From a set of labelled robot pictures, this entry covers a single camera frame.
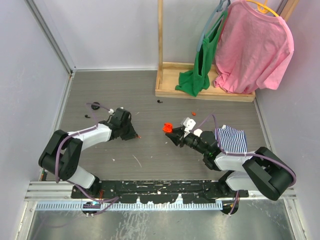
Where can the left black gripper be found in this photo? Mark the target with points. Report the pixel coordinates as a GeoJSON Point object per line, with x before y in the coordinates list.
{"type": "Point", "coordinates": [131, 134]}

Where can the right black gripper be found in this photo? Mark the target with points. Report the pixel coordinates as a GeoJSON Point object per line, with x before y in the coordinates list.
{"type": "Point", "coordinates": [177, 139]}

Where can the orange earbud charging case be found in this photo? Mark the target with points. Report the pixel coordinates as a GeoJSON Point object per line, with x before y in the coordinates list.
{"type": "Point", "coordinates": [167, 127]}

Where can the white earbud charging case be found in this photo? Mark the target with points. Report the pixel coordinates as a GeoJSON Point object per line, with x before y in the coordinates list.
{"type": "Point", "coordinates": [197, 132]}

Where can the blue striped cloth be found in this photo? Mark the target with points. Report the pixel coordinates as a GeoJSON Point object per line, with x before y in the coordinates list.
{"type": "Point", "coordinates": [231, 140]}

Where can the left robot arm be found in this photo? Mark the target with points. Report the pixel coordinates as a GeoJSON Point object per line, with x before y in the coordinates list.
{"type": "Point", "coordinates": [61, 155]}

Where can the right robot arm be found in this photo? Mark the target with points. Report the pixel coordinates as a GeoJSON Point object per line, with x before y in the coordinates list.
{"type": "Point", "coordinates": [254, 171]}

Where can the green tank top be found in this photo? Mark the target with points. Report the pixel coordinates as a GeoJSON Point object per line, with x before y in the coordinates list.
{"type": "Point", "coordinates": [194, 81]}

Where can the wooden clothes rack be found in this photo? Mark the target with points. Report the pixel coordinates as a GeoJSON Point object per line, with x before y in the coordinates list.
{"type": "Point", "coordinates": [168, 76]}

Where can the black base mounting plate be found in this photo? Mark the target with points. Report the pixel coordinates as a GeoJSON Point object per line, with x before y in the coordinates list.
{"type": "Point", "coordinates": [163, 191]}

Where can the pink t-shirt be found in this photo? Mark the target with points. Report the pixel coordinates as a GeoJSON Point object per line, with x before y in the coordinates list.
{"type": "Point", "coordinates": [253, 52]}

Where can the blue-grey hanger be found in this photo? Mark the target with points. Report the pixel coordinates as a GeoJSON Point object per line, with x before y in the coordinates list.
{"type": "Point", "coordinates": [222, 6]}

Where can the yellow hanger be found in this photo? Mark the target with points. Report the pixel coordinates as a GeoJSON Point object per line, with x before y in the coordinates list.
{"type": "Point", "coordinates": [263, 8]}

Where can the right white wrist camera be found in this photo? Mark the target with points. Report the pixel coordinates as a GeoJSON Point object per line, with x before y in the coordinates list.
{"type": "Point", "coordinates": [188, 124]}

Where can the white cable duct strip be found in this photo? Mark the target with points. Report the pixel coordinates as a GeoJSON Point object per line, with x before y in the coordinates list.
{"type": "Point", "coordinates": [138, 206]}

